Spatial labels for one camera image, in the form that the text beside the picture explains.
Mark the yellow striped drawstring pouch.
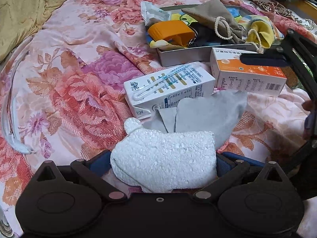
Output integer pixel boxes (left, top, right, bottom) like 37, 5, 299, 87
238, 15, 284, 53

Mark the grey face mask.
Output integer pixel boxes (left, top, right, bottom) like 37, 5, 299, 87
143, 90, 247, 149

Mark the grey drawstring pouch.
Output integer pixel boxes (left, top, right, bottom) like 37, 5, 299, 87
182, 0, 247, 44

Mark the orange fabric strap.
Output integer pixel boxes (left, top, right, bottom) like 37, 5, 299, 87
147, 20, 195, 46

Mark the blue white plastic packet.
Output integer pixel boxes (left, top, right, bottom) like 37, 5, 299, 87
140, 1, 171, 27

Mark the person right hand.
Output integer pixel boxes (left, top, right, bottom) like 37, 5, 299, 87
302, 101, 315, 140

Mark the bag of green paper stars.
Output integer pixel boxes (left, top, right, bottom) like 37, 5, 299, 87
281, 67, 302, 89

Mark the gold brocade bedsheet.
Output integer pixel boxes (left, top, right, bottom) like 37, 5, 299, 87
239, 0, 316, 35

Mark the orange white medicine box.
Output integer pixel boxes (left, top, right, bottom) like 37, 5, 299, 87
210, 47, 287, 97

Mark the pink floral quilt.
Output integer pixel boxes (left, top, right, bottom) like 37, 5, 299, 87
0, 0, 317, 238

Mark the beige dotted blanket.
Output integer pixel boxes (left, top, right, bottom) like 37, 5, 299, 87
1, 0, 66, 61

